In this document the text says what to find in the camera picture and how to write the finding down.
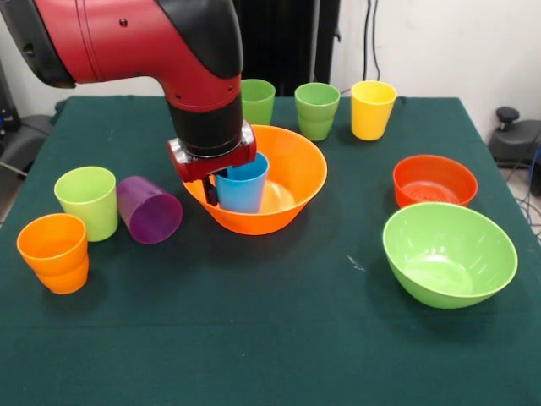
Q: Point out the red bowl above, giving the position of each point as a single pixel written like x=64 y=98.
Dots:
x=465 y=186

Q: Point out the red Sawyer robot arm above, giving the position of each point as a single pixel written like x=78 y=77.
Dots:
x=148 y=42

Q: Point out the grey black device base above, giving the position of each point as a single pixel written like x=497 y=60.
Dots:
x=25 y=135
x=515 y=144

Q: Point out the yellow cup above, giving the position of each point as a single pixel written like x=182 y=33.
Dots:
x=372 y=122

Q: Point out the orange cup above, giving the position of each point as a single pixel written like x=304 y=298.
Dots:
x=63 y=283
x=46 y=237

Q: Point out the blue cup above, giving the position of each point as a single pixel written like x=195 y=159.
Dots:
x=243 y=194

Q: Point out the black equipment box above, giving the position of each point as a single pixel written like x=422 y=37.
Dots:
x=6 y=110

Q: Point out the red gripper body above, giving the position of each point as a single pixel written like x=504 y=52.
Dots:
x=211 y=167

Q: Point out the large orange bowl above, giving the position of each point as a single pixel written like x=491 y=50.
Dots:
x=296 y=190

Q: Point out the dark green tablecloth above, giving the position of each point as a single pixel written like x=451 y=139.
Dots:
x=253 y=296

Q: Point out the large green bowl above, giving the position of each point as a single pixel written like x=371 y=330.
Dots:
x=444 y=292

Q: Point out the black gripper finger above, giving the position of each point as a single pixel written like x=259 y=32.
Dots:
x=210 y=192

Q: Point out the lime green cup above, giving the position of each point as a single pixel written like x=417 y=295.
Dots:
x=93 y=215

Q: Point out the purple cup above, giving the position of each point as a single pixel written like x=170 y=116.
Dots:
x=152 y=220

